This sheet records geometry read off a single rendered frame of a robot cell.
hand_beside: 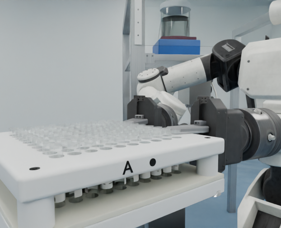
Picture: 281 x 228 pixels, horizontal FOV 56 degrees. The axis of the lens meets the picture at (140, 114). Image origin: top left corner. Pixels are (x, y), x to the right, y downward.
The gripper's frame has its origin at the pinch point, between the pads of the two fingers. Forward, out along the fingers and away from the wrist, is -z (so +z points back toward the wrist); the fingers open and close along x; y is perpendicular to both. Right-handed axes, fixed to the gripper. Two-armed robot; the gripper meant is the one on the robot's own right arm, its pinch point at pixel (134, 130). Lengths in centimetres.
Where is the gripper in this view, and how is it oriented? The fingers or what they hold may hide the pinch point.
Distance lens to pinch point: 47.5
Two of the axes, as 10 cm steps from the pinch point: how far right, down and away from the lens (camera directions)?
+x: -0.2, 10.0, 0.7
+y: -9.4, -0.4, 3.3
